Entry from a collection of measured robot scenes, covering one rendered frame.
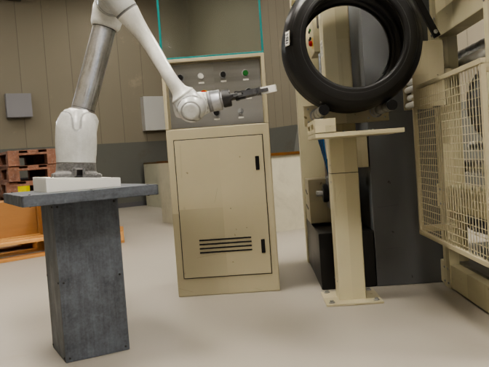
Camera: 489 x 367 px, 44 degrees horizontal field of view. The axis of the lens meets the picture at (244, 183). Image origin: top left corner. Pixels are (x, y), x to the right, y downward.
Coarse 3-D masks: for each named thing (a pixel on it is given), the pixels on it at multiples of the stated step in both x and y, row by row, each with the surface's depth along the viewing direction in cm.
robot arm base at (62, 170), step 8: (56, 168) 237; (64, 168) 234; (72, 168) 232; (80, 168) 232; (88, 168) 236; (56, 176) 230; (64, 176) 231; (72, 176) 232; (80, 176) 233; (88, 176) 235; (96, 176) 235
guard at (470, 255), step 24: (456, 72) 220; (480, 72) 197; (480, 96) 198; (456, 120) 226; (432, 144) 260; (480, 144) 203; (456, 168) 230; (480, 168) 205; (432, 192) 265; (480, 192) 206; (432, 216) 267; (456, 216) 234
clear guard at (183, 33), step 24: (168, 0) 319; (192, 0) 319; (216, 0) 319; (240, 0) 318; (168, 24) 320; (192, 24) 320; (216, 24) 319; (240, 24) 319; (168, 48) 320; (192, 48) 320; (216, 48) 320; (240, 48) 320
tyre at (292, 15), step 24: (312, 0) 243; (336, 0) 270; (360, 0) 269; (384, 0) 266; (408, 0) 244; (288, 24) 247; (384, 24) 270; (408, 24) 242; (288, 48) 247; (408, 48) 243; (288, 72) 257; (312, 72) 244; (384, 72) 271; (408, 72) 245; (312, 96) 250; (336, 96) 245; (360, 96) 245; (384, 96) 246
